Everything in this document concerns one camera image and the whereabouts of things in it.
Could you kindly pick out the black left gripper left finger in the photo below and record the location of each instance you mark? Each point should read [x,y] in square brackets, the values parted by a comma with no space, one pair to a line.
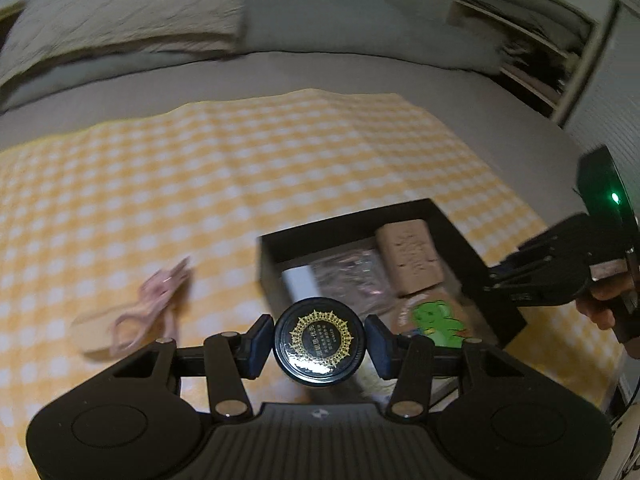
[229,358]

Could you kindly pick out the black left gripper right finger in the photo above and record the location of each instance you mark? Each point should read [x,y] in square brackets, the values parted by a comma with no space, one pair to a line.
[408,361]

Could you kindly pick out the black square storage box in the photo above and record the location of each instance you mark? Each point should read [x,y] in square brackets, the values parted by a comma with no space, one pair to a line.
[464,268]

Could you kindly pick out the black round gold-print tin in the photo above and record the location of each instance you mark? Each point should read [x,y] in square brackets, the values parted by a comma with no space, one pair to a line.
[319,342]

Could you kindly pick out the pink eyelash curler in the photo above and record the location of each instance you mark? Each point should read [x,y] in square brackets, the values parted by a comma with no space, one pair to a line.
[156,302]

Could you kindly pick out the small wooden block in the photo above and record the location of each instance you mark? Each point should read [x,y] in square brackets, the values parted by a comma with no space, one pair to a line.
[90,332]

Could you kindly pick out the person's right hand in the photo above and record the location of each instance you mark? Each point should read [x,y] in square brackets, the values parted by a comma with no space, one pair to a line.
[593,304]

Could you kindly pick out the round cork dinosaur coaster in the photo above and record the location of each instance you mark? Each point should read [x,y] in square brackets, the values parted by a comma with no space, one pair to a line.
[435,315]

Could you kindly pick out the carved square wooden coaster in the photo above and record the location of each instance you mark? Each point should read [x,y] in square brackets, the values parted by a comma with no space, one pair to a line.
[409,256]

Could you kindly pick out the clear plastic case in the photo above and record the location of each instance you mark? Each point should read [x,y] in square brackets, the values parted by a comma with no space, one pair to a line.
[358,279]

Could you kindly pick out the white charger adapter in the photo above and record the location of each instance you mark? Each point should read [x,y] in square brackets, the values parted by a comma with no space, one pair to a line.
[300,284]

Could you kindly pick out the grey bed sheet mattress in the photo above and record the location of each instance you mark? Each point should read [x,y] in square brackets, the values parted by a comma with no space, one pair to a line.
[525,151]

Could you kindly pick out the yellow white checkered cloth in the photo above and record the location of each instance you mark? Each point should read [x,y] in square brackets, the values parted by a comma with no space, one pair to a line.
[87,216]

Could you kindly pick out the grey folded duvet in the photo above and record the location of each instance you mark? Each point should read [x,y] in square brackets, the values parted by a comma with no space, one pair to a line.
[364,27]

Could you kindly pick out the beige quilted pillow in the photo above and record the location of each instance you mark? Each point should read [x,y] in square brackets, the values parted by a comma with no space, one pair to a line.
[48,31]

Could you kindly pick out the white wall shelf unit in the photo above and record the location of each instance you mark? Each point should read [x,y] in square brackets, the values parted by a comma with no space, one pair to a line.
[549,47]

